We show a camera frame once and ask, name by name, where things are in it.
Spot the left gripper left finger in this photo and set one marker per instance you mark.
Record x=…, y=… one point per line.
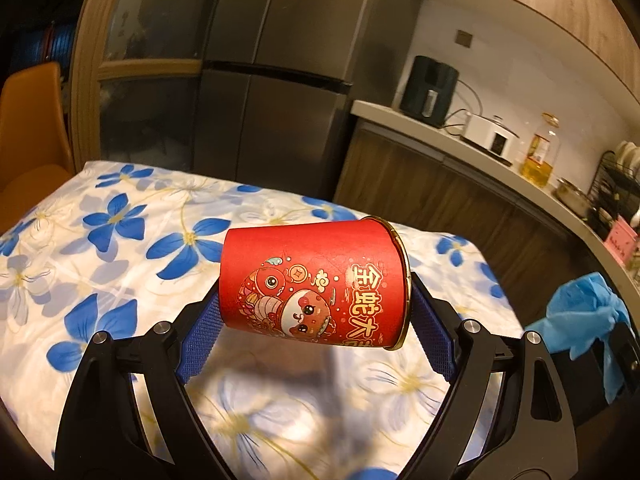
x=101, y=435

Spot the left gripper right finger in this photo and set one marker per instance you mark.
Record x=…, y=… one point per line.
x=531, y=434

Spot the blue glove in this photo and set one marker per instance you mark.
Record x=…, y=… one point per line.
x=580, y=312

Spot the red paper cup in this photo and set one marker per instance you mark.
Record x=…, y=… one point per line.
x=344, y=283

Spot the pink utensil holder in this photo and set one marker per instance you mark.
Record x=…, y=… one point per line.
x=621, y=241

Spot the black dish rack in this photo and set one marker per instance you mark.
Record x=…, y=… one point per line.
x=614, y=194

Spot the cooking oil bottle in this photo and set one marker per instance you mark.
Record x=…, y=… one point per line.
x=542, y=152

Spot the white rice cooker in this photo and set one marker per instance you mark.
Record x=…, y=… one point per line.
x=491, y=137

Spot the orange chair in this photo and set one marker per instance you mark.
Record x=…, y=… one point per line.
x=36, y=158

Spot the wooden lower cabinets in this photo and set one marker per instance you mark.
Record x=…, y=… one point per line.
x=531, y=253

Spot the black air fryer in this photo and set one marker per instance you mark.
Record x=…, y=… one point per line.
x=429, y=91

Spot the wooden glass door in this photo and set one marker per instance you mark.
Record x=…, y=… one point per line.
x=134, y=80

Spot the dark grey refrigerator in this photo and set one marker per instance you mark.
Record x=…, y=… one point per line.
x=279, y=79

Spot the wall power socket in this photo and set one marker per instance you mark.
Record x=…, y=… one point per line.
x=463, y=38

